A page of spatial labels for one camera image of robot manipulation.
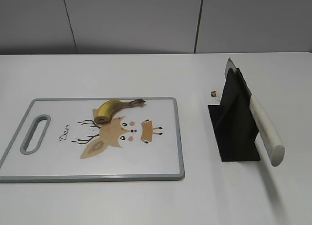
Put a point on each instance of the white handled kitchen knife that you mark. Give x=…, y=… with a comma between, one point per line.
x=269, y=135

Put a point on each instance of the yellow banana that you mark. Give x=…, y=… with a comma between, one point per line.
x=106, y=111

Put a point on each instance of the black knife stand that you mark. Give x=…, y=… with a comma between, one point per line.
x=234, y=127

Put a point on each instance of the white deer cutting board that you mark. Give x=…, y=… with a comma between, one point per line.
x=57, y=140

